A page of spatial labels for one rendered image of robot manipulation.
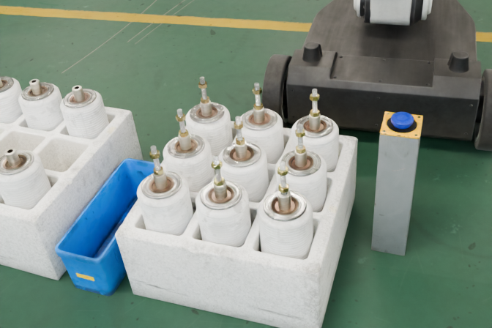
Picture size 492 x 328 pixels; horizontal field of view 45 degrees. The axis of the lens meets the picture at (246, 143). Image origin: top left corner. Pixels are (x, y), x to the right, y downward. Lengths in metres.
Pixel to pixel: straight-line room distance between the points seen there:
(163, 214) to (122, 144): 0.39
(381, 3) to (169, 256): 0.86
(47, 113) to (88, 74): 0.58
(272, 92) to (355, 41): 0.31
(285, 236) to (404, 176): 0.27
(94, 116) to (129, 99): 0.46
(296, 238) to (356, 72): 0.59
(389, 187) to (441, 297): 0.24
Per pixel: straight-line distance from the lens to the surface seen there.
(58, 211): 1.29
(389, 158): 1.13
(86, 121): 1.39
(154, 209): 1.09
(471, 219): 1.41
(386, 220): 1.23
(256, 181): 1.14
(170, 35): 2.17
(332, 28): 1.75
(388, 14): 1.62
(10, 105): 1.54
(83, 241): 1.32
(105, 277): 1.25
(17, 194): 1.27
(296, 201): 1.04
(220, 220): 1.04
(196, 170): 1.17
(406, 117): 1.11
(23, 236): 1.29
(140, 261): 1.17
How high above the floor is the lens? 0.97
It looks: 38 degrees down
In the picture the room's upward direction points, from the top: 6 degrees counter-clockwise
